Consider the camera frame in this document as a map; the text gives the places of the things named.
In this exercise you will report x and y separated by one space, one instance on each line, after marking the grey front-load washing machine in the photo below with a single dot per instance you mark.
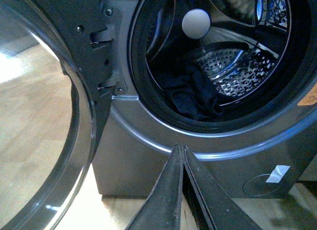
261 56

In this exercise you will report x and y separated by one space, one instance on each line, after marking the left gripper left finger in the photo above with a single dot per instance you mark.
162 208

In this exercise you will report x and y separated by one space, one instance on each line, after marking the washing machine glass door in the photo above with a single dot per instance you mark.
54 104

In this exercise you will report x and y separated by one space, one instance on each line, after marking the navy blue garment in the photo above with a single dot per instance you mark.
190 92

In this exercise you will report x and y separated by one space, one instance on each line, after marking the white tape strip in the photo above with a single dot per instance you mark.
277 174

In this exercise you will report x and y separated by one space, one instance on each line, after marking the orange warning sticker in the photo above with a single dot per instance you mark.
310 98

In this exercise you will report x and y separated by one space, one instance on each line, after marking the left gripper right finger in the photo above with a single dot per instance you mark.
210 205

